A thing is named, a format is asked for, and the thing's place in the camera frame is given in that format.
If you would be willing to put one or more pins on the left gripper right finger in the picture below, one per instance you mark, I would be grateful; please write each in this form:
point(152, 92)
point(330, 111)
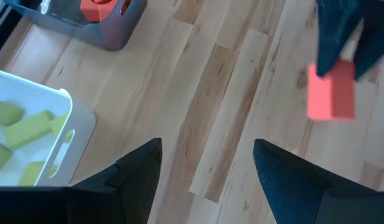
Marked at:
point(297, 193)

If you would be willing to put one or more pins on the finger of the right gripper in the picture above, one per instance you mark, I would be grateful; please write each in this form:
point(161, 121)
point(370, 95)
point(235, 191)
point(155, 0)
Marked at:
point(376, 37)
point(335, 28)

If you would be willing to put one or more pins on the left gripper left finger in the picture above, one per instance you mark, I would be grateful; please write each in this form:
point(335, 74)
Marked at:
point(123, 193)

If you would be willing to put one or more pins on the red-orange rectangular block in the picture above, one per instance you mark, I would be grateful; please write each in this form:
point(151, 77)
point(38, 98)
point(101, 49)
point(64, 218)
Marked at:
point(331, 96)

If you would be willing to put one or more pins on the small green cube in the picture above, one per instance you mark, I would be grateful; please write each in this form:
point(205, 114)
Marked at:
point(31, 172)
point(59, 123)

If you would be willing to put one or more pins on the green rectangular block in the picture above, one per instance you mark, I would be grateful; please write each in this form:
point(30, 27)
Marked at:
point(28, 129)

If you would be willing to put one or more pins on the light green block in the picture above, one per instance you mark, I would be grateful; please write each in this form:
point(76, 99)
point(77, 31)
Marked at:
point(6, 113)

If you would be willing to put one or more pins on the red arch block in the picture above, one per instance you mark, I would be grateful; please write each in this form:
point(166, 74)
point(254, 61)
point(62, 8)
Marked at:
point(98, 9)

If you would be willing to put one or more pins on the white plastic bin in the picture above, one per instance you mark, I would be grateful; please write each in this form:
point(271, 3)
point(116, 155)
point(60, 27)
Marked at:
point(82, 124)

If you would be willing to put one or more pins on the grey plastic bin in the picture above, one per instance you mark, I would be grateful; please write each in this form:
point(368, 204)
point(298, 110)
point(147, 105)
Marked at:
point(117, 34)

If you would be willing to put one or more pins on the black aluminium table frame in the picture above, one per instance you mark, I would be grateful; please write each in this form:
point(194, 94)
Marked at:
point(5, 34)

